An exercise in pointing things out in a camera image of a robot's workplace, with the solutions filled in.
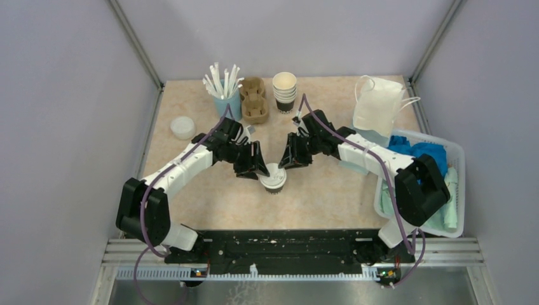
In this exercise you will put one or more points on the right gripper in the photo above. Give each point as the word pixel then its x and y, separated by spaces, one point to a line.
pixel 292 155

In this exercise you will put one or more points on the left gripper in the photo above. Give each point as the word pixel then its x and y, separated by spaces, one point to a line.
pixel 252 162

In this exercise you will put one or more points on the white plastic cup lid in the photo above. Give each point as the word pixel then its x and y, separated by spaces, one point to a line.
pixel 277 176

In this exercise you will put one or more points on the black paper coffee cup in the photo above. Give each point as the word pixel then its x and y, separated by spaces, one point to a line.
pixel 273 189

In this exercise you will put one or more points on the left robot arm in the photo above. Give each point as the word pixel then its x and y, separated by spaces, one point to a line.
pixel 144 212

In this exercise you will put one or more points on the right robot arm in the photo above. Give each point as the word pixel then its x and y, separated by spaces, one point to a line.
pixel 416 184

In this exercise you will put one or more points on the white takeout paper bag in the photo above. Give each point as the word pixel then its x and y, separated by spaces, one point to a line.
pixel 378 102

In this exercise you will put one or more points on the brown cardboard cup carrier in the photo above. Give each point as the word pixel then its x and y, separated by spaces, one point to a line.
pixel 254 106

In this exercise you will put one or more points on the blue straw holder cup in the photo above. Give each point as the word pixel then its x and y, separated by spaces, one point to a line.
pixel 230 106

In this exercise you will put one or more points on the stack of paper cups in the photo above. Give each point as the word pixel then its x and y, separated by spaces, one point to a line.
pixel 285 91

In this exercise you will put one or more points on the white wrapped straws bundle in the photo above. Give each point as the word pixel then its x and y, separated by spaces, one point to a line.
pixel 224 85

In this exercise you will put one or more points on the stack of white lids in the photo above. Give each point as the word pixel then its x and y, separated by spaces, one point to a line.
pixel 183 127

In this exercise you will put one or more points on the blue cloth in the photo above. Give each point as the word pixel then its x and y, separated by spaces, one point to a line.
pixel 401 145

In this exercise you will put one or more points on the light green cloth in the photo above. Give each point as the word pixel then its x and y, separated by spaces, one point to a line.
pixel 445 219

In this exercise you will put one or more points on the white plastic basket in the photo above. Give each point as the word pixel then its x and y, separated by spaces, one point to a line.
pixel 456 159

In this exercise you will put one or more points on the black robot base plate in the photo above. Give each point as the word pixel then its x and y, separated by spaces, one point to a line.
pixel 289 252

